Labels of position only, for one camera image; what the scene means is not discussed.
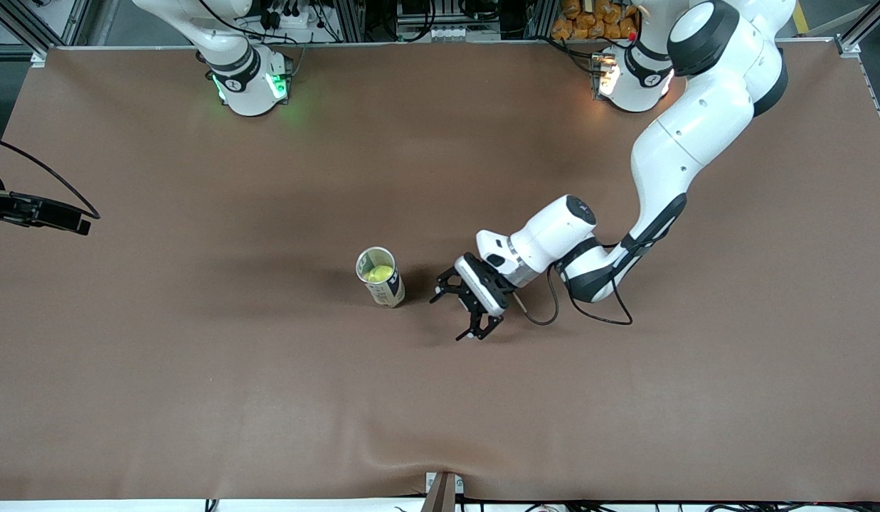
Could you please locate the white power strip with plugs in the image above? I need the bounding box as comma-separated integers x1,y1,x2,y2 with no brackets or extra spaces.
258,0,341,43

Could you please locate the aluminium frame profile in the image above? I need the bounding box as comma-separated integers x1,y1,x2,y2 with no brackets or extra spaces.
834,0,880,59
0,0,60,68

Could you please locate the orange bagged items pile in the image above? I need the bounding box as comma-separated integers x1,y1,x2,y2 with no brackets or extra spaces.
551,0,640,41

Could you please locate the blue white tennis ball can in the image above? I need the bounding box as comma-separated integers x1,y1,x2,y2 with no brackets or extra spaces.
355,246,406,309

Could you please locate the white connector block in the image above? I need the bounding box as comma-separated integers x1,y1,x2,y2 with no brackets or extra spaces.
397,23,477,43

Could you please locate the brown table mat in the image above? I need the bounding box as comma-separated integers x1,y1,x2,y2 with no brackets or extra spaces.
0,39,880,502

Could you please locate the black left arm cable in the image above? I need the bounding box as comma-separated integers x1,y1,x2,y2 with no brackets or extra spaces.
516,235,661,327

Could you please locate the brown bar with white bracket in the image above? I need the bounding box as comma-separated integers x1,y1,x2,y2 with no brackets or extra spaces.
421,471,466,512

